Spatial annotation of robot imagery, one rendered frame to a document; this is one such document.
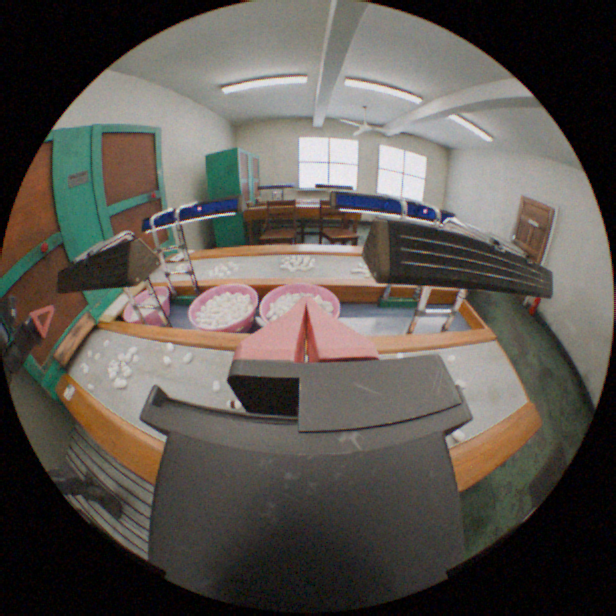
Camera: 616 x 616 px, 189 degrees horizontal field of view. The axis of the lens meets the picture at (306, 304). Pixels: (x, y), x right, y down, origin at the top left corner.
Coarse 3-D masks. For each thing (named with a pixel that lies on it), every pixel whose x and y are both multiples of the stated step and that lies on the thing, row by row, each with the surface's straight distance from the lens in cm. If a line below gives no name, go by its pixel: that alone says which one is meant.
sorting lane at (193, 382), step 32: (96, 352) 100; (128, 352) 80; (160, 352) 68; (192, 352) 61; (224, 352) 56; (416, 352) 60; (448, 352) 67; (480, 352) 78; (96, 384) 84; (128, 384) 69; (160, 384) 60; (192, 384) 54; (224, 384) 50; (480, 384) 68; (512, 384) 82; (128, 416) 63; (480, 416) 62
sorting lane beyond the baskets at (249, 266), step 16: (256, 256) 111; (272, 256) 108; (288, 256) 106; (320, 256) 106; (336, 256) 107; (160, 272) 135; (208, 272) 105; (224, 272) 99; (240, 272) 95; (256, 272) 92; (272, 272) 90; (288, 272) 88; (304, 272) 88; (320, 272) 88; (336, 272) 89
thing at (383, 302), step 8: (392, 200) 77; (400, 200) 70; (432, 208) 79; (400, 216) 69; (440, 216) 77; (416, 288) 85; (384, 296) 80; (416, 296) 86; (384, 304) 82; (392, 304) 83; (400, 304) 85; (408, 304) 87; (416, 304) 89
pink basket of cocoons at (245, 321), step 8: (216, 288) 81; (224, 288) 81; (232, 288) 80; (248, 288) 75; (200, 296) 79; (208, 296) 81; (256, 296) 68; (192, 304) 76; (200, 304) 79; (256, 304) 65; (192, 312) 74; (192, 320) 69; (240, 320) 60; (248, 320) 64; (200, 328) 63; (208, 328) 61; (216, 328) 60; (224, 328) 60; (232, 328) 62; (248, 328) 69
